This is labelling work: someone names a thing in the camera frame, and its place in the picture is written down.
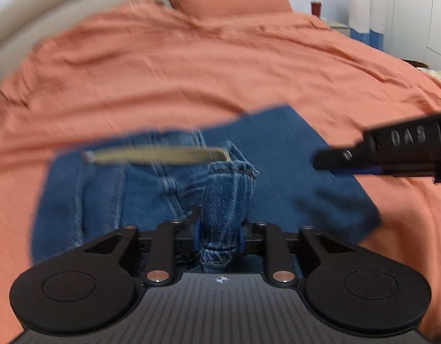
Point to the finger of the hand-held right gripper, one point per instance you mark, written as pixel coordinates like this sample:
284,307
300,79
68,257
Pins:
338,159

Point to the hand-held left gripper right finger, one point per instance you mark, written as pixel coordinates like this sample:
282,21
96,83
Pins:
242,240

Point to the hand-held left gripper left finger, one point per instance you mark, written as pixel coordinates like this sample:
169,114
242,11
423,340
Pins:
196,238

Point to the blue denim pants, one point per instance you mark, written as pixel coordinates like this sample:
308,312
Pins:
277,157

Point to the khaki fabric belt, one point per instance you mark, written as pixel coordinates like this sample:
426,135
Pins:
159,154

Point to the beige nightstand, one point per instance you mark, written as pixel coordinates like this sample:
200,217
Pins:
338,28

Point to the white alpaca plush toy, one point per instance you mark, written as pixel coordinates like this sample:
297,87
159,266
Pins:
378,10
357,3

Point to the dark red cup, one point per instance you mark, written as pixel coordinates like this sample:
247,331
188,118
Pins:
316,9

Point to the orange duvet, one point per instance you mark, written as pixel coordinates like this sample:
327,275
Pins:
170,64

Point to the beige upholstered headboard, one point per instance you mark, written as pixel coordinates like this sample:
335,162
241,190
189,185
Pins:
45,14

